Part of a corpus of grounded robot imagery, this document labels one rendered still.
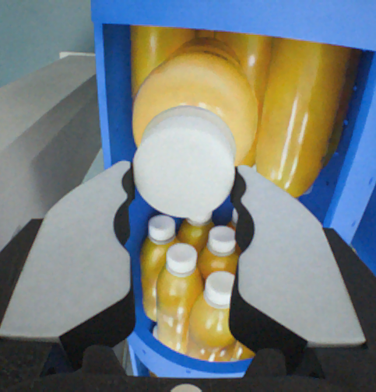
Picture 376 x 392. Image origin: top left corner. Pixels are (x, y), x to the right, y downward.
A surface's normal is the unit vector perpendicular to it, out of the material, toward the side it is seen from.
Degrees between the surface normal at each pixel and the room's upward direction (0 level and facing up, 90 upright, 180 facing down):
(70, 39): 0
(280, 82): 54
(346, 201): 26
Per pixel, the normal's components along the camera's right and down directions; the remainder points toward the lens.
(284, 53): -0.81, 0.29
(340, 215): 0.44, 0.51
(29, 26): 0.00, 0.55
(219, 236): 0.04, -0.83
